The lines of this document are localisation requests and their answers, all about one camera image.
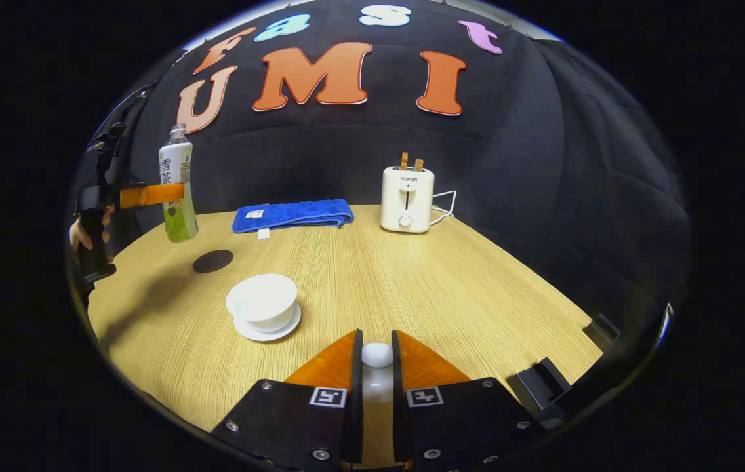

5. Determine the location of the clear water bottle green label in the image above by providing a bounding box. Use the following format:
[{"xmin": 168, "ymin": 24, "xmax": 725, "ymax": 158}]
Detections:
[{"xmin": 158, "ymin": 123, "xmax": 199, "ymax": 243}]

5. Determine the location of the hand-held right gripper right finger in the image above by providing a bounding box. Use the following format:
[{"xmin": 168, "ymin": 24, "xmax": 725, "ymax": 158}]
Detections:
[{"xmin": 391, "ymin": 329, "xmax": 547, "ymax": 472}]

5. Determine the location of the white teacup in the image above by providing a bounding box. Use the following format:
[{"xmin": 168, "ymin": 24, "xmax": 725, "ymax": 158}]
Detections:
[{"xmin": 226, "ymin": 273, "xmax": 298, "ymax": 332}]

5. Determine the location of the white toaster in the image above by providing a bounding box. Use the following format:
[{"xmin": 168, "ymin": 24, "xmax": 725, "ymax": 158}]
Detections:
[{"xmin": 380, "ymin": 166, "xmax": 435, "ymax": 234}]

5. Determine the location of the white teacup lid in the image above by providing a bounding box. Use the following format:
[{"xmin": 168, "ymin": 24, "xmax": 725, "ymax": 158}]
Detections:
[{"xmin": 361, "ymin": 342, "xmax": 395, "ymax": 404}]

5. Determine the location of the black table holder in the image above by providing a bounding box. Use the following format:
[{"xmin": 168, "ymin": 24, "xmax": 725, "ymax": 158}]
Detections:
[
  {"xmin": 507, "ymin": 357, "xmax": 573, "ymax": 422},
  {"xmin": 582, "ymin": 313, "xmax": 622, "ymax": 345}
]

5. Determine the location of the black round coaster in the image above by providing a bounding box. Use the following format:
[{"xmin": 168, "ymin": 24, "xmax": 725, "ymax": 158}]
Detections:
[{"xmin": 193, "ymin": 249, "xmax": 235, "ymax": 274}]

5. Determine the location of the white toaster cable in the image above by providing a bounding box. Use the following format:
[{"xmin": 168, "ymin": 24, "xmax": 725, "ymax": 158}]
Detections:
[{"xmin": 432, "ymin": 190, "xmax": 457, "ymax": 227}]

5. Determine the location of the white saucer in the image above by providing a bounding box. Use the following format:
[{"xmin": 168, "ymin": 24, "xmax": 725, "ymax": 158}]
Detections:
[{"xmin": 233, "ymin": 302, "xmax": 302, "ymax": 342}]

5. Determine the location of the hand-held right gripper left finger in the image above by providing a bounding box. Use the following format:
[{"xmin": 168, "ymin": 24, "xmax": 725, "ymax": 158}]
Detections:
[{"xmin": 209, "ymin": 328, "xmax": 365, "ymax": 472}]

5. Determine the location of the blue folded towel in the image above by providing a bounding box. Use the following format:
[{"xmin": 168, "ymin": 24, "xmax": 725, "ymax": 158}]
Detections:
[{"xmin": 232, "ymin": 199, "xmax": 355, "ymax": 240}]

